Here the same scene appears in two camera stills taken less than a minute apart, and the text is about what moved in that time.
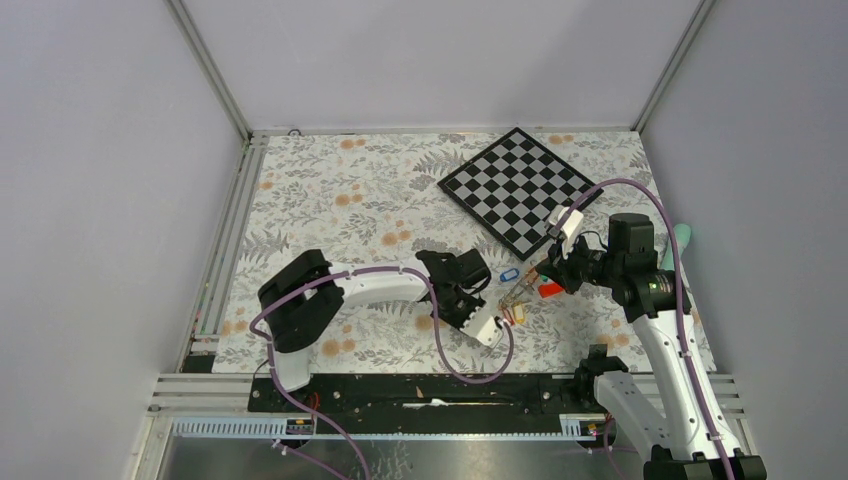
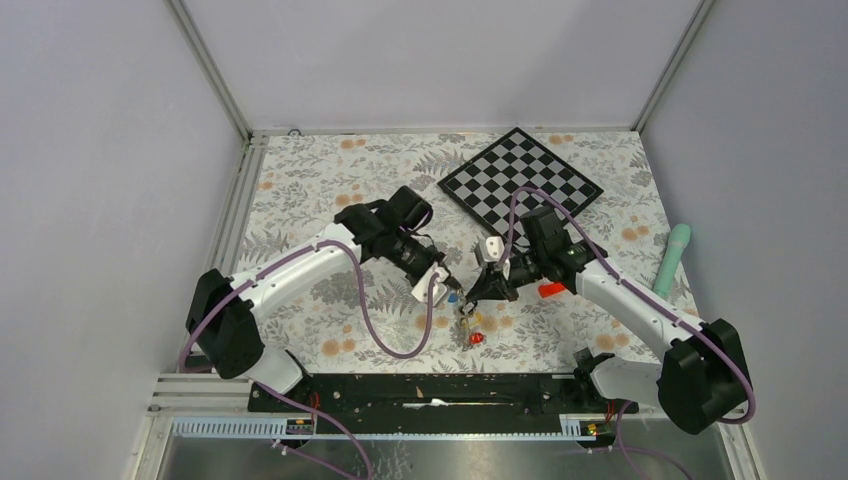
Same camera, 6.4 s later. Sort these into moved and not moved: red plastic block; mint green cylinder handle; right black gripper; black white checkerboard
Moved: right black gripper
Not moved: mint green cylinder handle; red plastic block; black white checkerboard
